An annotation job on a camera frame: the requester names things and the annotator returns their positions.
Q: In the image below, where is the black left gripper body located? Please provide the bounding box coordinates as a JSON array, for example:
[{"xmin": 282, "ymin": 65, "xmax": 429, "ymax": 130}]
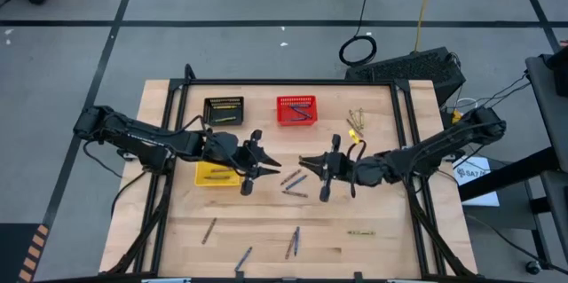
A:
[{"xmin": 206, "ymin": 130, "xmax": 263, "ymax": 197}]

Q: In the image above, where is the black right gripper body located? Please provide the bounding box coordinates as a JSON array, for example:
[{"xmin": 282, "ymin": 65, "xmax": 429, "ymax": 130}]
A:
[{"xmin": 319, "ymin": 134, "xmax": 363, "ymax": 203}]

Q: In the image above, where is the yellow plastic basket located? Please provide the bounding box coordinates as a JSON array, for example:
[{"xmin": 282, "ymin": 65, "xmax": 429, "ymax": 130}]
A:
[{"xmin": 193, "ymin": 161, "xmax": 243, "ymax": 188}]

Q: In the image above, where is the red plastic basket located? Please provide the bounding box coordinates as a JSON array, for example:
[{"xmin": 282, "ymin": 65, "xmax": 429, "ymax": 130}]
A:
[{"xmin": 275, "ymin": 94, "xmax": 319, "ymax": 127}]

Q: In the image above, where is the black plastic basket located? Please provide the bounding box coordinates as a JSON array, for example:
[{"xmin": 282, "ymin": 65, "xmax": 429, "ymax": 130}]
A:
[{"xmin": 202, "ymin": 95, "xmax": 246, "ymax": 127}]

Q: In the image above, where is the black computer case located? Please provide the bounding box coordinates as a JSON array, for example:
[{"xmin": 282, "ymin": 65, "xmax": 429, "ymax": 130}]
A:
[{"xmin": 344, "ymin": 46, "xmax": 467, "ymax": 106}]

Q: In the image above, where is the white printed paper sheet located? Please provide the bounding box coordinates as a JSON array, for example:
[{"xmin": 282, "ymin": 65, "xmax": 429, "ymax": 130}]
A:
[{"xmin": 452, "ymin": 156, "xmax": 501, "ymax": 208}]

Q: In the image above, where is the black metal beam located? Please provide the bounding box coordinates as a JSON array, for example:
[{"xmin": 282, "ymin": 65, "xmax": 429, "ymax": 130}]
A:
[{"xmin": 458, "ymin": 146, "xmax": 561, "ymax": 202}]

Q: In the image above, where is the black side table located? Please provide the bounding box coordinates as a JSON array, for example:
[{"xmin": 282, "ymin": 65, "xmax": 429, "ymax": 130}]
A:
[{"xmin": 525, "ymin": 54, "xmax": 568, "ymax": 248}]

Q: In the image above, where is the black box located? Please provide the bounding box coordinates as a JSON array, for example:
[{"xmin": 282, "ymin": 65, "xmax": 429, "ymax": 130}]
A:
[{"xmin": 539, "ymin": 47, "xmax": 568, "ymax": 85}]

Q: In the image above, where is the black mat striped edge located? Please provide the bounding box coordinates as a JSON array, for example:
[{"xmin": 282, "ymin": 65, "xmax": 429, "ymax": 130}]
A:
[{"xmin": 0, "ymin": 223, "xmax": 51, "ymax": 283}]

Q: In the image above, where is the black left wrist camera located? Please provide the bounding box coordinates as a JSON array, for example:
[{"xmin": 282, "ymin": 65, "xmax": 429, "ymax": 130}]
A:
[{"xmin": 221, "ymin": 138, "xmax": 244, "ymax": 164}]

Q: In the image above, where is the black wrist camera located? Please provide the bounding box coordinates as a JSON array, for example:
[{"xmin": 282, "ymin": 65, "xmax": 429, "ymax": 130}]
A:
[
  {"xmin": 221, "ymin": 138, "xmax": 244, "ymax": 164},
  {"xmin": 341, "ymin": 154, "xmax": 364, "ymax": 181}
]

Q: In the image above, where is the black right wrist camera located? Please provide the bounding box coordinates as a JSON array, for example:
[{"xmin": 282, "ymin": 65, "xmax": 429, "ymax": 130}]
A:
[{"xmin": 341, "ymin": 154, "xmax": 364, "ymax": 181}]

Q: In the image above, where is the black cable with coil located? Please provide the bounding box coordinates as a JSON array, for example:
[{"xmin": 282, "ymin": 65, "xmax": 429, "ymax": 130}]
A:
[{"xmin": 338, "ymin": 0, "xmax": 378, "ymax": 68}]

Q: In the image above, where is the yellow hanging cable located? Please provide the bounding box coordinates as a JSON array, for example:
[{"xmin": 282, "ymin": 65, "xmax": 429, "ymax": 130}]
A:
[{"xmin": 414, "ymin": 0, "xmax": 442, "ymax": 52}]

